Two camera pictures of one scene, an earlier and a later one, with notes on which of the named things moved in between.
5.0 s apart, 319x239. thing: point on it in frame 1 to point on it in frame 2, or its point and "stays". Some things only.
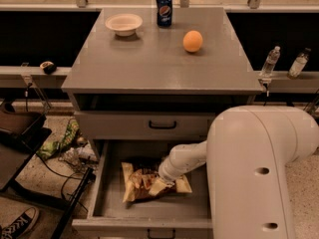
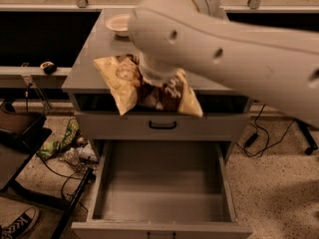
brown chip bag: (145, 180) to (132, 91)
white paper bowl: (124, 24) stays
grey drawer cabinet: (141, 90) stays
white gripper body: (164, 174) to (156, 78)
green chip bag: (49, 149) stays
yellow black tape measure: (48, 67) stays
